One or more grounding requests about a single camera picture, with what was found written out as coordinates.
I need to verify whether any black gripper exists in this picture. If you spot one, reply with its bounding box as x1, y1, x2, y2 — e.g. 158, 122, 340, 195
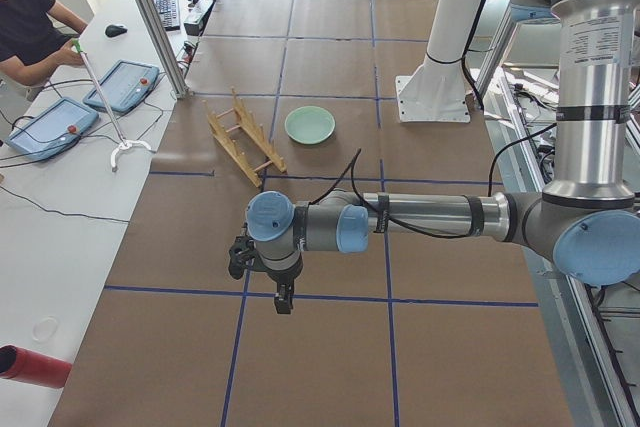
268, 266, 302, 315

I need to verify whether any light green ceramic plate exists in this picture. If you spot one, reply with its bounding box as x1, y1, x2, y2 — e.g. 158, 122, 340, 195
284, 105, 336, 145

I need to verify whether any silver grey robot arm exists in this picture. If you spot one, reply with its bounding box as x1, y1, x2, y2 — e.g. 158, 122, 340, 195
229, 0, 639, 314

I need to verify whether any wooden dish rack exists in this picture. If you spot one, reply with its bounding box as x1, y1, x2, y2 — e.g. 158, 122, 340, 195
204, 88, 287, 187

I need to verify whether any white reacher stick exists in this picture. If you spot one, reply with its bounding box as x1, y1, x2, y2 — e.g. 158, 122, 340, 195
71, 39, 154, 172

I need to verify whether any blue teach pendant far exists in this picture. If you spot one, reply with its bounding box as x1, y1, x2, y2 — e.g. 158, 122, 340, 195
100, 60, 160, 114

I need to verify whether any blue teach pendant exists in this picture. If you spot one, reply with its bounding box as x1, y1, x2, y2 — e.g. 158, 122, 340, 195
100, 60, 160, 114
6, 97, 98, 161

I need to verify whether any red cylinder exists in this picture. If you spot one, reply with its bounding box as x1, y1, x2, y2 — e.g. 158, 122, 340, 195
1, 345, 72, 389

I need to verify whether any blue teach pendant near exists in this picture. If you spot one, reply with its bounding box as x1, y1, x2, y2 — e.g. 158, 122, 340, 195
6, 97, 98, 161

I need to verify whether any black computer mouse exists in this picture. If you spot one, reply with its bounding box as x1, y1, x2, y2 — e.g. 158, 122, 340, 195
104, 24, 128, 38

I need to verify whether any black keyboard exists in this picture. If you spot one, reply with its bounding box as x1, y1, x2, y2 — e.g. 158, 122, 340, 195
152, 0, 180, 31

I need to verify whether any person in black shirt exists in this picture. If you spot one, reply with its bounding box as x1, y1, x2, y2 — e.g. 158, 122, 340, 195
1, 0, 87, 86

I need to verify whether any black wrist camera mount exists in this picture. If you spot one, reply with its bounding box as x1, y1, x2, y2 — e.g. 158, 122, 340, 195
228, 235, 257, 280

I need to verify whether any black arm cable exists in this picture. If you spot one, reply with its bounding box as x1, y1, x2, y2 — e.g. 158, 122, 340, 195
309, 148, 541, 238

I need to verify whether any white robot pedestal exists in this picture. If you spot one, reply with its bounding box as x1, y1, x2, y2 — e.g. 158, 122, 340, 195
396, 0, 485, 123

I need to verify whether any aluminium frame post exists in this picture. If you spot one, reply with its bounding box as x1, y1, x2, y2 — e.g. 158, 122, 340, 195
135, 0, 190, 99

